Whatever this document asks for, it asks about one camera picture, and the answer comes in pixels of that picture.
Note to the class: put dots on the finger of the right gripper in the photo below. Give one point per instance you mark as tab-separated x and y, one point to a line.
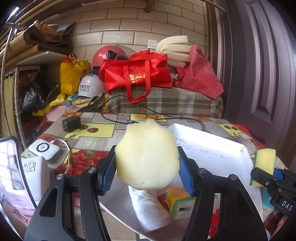
284	173
262	178

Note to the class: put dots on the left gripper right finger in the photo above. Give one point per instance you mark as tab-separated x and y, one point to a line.
238	216

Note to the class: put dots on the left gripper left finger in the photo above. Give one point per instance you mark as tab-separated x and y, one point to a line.
54	217

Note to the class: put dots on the yellow green scrub sponge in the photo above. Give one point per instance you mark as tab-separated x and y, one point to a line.
265	159

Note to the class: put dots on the yellow tissue pack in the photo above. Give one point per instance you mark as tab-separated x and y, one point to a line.
179	202

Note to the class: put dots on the white face mask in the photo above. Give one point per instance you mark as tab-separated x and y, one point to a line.
149	211

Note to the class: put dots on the yellow round sponge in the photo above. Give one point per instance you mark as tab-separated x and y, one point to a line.
147	156

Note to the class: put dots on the white power bank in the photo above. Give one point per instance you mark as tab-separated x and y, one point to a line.
37	175

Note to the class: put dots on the white square device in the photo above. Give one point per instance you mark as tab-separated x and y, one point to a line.
45	149

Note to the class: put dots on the white cardboard box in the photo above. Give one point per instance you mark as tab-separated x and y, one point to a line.
219	156

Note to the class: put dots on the black power adapter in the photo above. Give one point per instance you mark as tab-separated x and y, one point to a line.
71	124

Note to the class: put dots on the plaid blanket covered furniture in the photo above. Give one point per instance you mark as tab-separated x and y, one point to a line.
170	101

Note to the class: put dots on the pink-red nonwoven bag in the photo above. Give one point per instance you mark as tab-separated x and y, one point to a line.
198	75

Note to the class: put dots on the white helmet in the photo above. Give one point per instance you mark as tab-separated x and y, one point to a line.
91	86

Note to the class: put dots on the dark wooden door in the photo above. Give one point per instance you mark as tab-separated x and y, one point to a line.
252	50

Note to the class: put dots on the yellow shopping bag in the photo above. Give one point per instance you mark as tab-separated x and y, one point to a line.
72	71

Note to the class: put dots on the red tote bag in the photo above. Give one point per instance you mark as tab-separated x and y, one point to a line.
145	68

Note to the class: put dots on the cream foam pads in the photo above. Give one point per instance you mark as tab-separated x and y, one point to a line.
176	49

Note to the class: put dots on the pink helmet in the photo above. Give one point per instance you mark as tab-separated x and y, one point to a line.
109	52

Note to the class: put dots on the metal storage shelf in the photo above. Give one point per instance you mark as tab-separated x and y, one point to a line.
29	44

